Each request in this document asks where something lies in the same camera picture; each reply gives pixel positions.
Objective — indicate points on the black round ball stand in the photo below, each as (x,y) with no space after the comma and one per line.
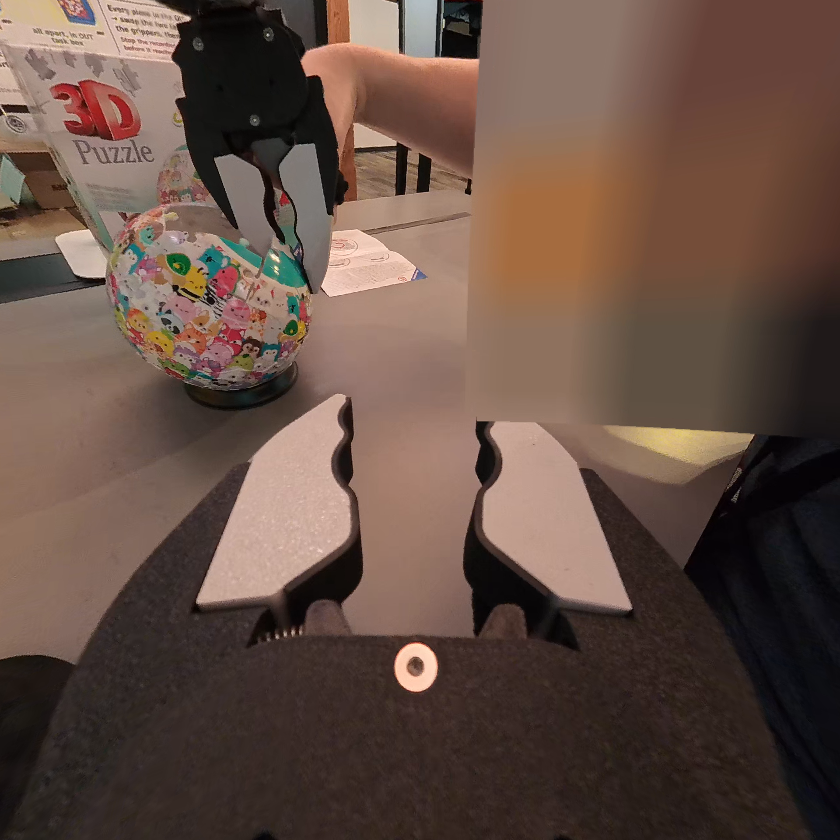
(243,394)

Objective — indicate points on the framed instruction poster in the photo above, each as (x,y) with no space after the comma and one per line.
(131,26)

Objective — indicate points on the person's dark clothing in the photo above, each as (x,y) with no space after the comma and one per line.
(768,623)

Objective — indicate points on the colourful puzzle ball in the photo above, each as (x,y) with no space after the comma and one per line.
(210,315)

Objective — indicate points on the white rounded card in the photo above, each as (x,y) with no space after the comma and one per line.
(82,253)

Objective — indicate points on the brown cardboard box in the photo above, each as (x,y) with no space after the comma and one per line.
(49,187)

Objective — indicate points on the person's right forearm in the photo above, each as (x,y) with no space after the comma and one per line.
(407,105)

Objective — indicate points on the white folded instruction leaflet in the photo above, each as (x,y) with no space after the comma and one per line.
(367,262)

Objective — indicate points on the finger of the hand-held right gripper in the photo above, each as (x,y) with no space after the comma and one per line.
(239,187)
(308,210)

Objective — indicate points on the dark teal side cabinet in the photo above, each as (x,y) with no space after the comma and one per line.
(39,279)

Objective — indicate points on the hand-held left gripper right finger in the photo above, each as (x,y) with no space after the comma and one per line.
(544,525)

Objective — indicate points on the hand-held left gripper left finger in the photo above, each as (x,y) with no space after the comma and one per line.
(289,518)

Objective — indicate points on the puzzle ball cardboard box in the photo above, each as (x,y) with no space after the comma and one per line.
(111,164)

